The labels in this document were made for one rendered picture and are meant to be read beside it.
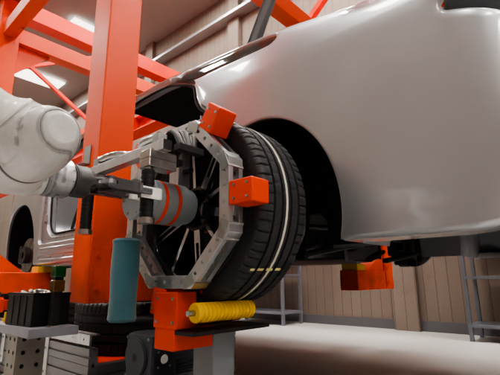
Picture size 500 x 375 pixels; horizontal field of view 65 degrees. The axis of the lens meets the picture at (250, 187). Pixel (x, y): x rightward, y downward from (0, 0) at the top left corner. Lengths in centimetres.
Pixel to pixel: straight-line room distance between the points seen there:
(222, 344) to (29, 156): 92
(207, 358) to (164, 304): 24
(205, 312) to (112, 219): 71
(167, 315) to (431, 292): 436
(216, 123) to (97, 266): 80
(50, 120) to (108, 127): 111
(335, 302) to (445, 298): 146
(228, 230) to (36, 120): 60
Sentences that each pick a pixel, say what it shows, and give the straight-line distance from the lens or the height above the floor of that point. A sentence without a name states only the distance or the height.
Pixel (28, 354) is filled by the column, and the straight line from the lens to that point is 179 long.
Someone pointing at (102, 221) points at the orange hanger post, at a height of 84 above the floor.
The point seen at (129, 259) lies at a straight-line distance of 133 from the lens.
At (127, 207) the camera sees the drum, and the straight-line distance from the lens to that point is 128.
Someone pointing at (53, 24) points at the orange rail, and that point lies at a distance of 502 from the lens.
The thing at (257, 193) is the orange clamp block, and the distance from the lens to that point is 109.
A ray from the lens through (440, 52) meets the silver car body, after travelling 149.
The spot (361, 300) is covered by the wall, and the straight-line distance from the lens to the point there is 570.
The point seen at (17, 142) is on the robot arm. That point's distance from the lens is 76.
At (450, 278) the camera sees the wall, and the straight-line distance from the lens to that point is 529.
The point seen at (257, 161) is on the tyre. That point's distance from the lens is 121.
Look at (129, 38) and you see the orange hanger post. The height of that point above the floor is 173.
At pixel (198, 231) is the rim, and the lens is 138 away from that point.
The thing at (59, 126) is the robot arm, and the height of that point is 86.
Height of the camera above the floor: 60
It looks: 13 degrees up
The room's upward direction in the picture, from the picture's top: straight up
